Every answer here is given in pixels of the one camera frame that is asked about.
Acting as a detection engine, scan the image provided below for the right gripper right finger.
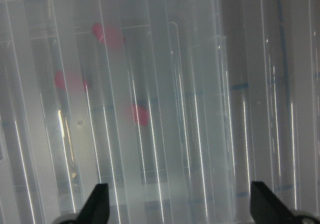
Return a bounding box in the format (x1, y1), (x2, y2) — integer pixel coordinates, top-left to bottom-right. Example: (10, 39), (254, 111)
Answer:
(249, 181), (294, 224)

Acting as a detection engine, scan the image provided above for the red block lower middle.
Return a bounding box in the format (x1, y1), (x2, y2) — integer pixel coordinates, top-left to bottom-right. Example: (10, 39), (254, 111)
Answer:
(125, 104), (150, 126)

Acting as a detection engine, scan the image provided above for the red block centre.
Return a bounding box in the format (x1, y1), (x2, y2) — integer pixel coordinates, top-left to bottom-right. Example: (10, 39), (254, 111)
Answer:
(53, 70), (89, 93)

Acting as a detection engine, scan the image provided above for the clear ribbed box lid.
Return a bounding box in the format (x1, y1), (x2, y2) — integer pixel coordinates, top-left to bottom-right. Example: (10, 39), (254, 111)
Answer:
(0, 0), (320, 223)

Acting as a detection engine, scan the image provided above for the red block upper middle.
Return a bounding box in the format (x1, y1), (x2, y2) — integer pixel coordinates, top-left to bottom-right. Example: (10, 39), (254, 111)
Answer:
(91, 23), (125, 50)

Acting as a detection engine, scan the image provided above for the red block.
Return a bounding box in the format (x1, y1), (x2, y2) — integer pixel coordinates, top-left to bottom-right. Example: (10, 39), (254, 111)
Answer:
(91, 23), (125, 50)
(53, 70), (89, 93)
(125, 104), (150, 126)

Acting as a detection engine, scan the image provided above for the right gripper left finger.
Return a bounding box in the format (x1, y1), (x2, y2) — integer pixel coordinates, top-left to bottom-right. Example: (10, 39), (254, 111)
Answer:
(75, 183), (110, 224)

